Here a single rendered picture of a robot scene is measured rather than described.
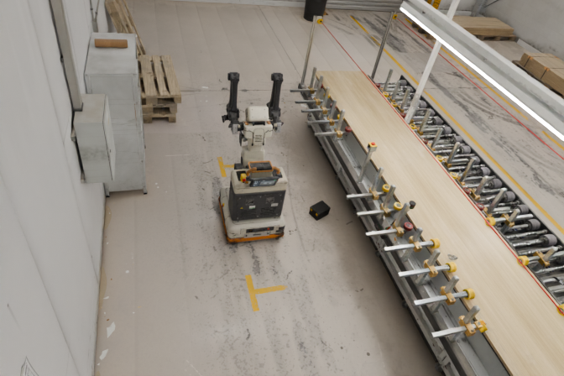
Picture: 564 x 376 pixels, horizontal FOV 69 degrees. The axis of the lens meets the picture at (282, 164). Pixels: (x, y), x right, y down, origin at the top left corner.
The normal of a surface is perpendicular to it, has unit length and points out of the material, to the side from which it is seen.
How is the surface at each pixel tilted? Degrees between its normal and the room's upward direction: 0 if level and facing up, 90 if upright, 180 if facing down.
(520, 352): 0
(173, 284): 0
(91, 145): 90
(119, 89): 90
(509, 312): 0
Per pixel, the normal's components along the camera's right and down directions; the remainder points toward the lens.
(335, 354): 0.15, -0.76
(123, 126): 0.26, 0.65
